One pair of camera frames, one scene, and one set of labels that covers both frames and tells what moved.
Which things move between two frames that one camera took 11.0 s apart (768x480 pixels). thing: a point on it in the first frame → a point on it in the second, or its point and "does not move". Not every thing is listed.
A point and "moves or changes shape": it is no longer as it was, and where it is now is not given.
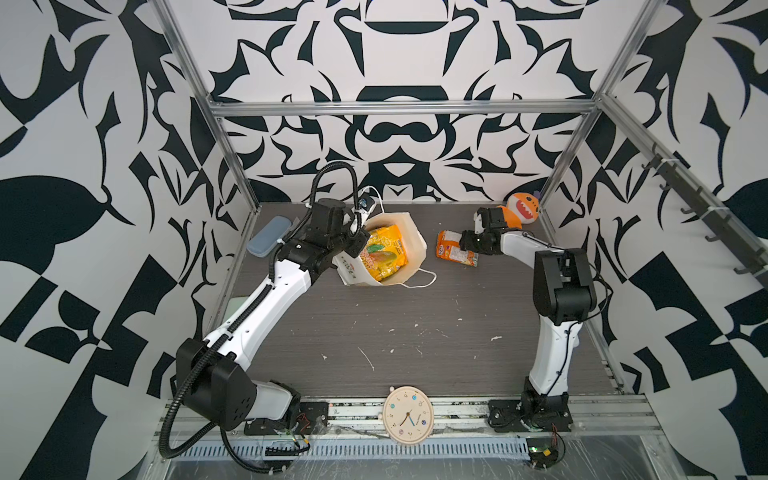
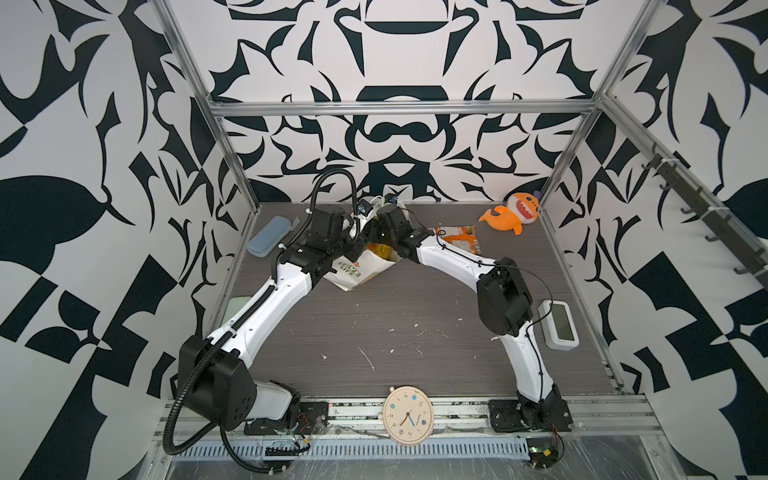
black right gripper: [467, 243] → [373, 230]
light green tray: [233, 305] does not move
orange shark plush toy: [521, 208] does not move
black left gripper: [359, 239] does not move
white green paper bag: [351, 271] moves or changes shape
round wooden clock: [408, 415] does not move
